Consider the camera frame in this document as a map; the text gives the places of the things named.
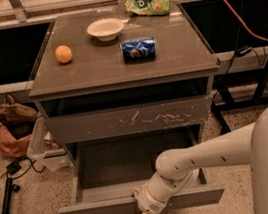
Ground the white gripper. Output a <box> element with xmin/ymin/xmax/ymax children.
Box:
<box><xmin>132</xmin><ymin>172</ymin><xmax>192</xmax><ymax>214</ymax></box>

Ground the grey drawer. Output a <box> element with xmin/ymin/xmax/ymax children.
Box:
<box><xmin>46</xmin><ymin>95</ymin><xmax>212</xmax><ymax>144</ymax></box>
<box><xmin>48</xmin><ymin>121</ymin><xmax>228</xmax><ymax>214</ymax></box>

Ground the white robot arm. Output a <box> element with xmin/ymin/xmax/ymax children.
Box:
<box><xmin>133</xmin><ymin>108</ymin><xmax>268</xmax><ymax>214</ymax></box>

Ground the grey top drawer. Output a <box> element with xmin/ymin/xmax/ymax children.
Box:
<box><xmin>46</xmin><ymin>95</ymin><xmax>212</xmax><ymax>144</ymax></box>

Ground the grey drawer cabinet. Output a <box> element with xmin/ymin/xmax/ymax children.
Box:
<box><xmin>16</xmin><ymin>0</ymin><xmax>232</xmax><ymax>168</ymax></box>

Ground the clear plastic bin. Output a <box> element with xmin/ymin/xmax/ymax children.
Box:
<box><xmin>27</xmin><ymin>117</ymin><xmax>72</xmax><ymax>171</ymax></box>

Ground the black power adapter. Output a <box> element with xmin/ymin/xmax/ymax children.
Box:
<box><xmin>6</xmin><ymin>160</ymin><xmax>21</xmax><ymax>175</ymax></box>

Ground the orange cloth bag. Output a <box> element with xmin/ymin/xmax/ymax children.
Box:
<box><xmin>0</xmin><ymin>125</ymin><xmax>32</xmax><ymax>158</ymax></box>

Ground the blue soda can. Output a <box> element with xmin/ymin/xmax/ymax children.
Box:
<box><xmin>120</xmin><ymin>36</ymin><xmax>156</xmax><ymax>61</ymax></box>

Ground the brown cloth bag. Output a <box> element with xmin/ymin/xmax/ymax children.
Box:
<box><xmin>0</xmin><ymin>94</ymin><xmax>38</xmax><ymax>139</ymax></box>

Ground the orange fruit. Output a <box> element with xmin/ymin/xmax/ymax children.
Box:
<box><xmin>54</xmin><ymin>45</ymin><xmax>73</xmax><ymax>64</ymax></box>

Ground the white bowl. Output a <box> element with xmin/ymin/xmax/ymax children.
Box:
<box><xmin>86</xmin><ymin>18</ymin><xmax>124</xmax><ymax>42</ymax></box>

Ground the black power brick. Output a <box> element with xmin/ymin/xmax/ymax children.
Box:
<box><xmin>235</xmin><ymin>46</ymin><xmax>252</xmax><ymax>57</ymax></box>

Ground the green chip bag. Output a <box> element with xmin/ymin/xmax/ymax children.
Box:
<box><xmin>125</xmin><ymin>0</ymin><xmax>171</xmax><ymax>16</ymax></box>

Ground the black table leg frame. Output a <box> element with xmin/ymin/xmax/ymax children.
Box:
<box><xmin>211</xmin><ymin>57</ymin><xmax>268</xmax><ymax>134</ymax></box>

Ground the orange cable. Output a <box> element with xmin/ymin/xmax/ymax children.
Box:
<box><xmin>210</xmin><ymin>0</ymin><xmax>268</xmax><ymax>54</ymax></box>

